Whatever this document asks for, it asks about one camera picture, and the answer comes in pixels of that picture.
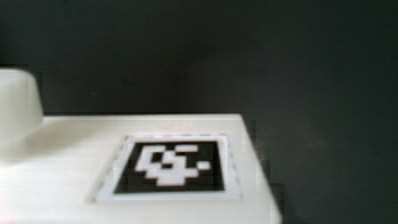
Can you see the white drawer with tag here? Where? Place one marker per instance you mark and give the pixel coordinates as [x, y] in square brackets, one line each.
[154, 169]

